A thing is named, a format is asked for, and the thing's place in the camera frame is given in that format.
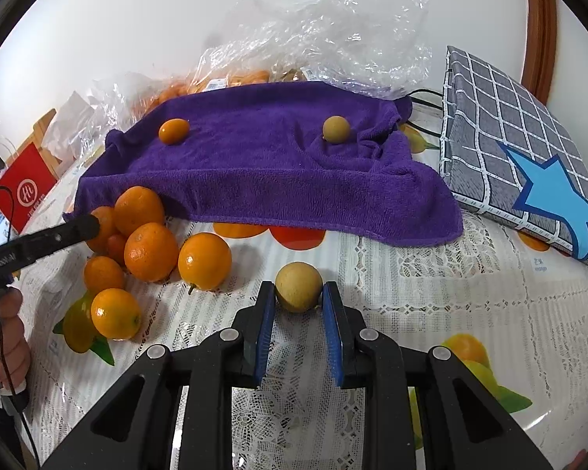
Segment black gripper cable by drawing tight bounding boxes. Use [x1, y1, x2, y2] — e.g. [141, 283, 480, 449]
[0, 184, 43, 468]

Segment white plastic bag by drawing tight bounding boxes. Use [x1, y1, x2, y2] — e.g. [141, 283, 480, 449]
[42, 91, 105, 161]

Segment orange mandarin lower left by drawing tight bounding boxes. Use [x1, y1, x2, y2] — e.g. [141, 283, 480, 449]
[82, 256, 126, 296]

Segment orange mandarin behind finger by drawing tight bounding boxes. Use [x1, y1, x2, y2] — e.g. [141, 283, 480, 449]
[87, 206, 118, 255]

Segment orange kumquat front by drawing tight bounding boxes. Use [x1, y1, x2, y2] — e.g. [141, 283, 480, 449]
[91, 289, 142, 341]

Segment small reddish orange fruit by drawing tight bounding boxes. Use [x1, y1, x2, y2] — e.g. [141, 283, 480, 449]
[106, 233, 126, 268]

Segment purple towel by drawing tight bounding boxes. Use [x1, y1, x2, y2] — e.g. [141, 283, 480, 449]
[74, 82, 463, 247]

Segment tan longan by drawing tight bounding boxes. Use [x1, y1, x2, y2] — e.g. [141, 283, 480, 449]
[322, 116, 351, 145]

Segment person right hand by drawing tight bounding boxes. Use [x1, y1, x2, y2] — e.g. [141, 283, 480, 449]
[564, 449, 588, 470]

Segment tan round longan fruit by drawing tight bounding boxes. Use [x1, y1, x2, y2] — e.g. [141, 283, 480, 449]
[275, 262, 323, 313]

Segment red paper bag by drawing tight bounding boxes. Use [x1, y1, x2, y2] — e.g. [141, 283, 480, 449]
[0, 143, 56, 233]

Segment grey checked bag blue star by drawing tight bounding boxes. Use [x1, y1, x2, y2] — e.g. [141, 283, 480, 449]
[440, 47, 588, 265]

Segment person left hand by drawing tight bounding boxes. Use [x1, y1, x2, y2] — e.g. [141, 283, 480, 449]
[0, 287, 31, 389]

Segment orange mandarin large centre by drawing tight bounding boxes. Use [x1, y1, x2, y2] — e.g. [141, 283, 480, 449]
[124, 223, 179, 282]

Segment orange mandarin top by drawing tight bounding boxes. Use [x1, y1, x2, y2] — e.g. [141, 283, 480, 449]
[113, 186, 165, 237]

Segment bagged oranges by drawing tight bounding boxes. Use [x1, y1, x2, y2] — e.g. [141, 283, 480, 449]
[131, 69, 308, 119]

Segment brown wooden door frame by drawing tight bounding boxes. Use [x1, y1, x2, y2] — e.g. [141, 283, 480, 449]
[521, 0, 558, 104]

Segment clear plastic bag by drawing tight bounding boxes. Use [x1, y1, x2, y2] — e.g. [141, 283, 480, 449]
[89, 0, 432, 128]

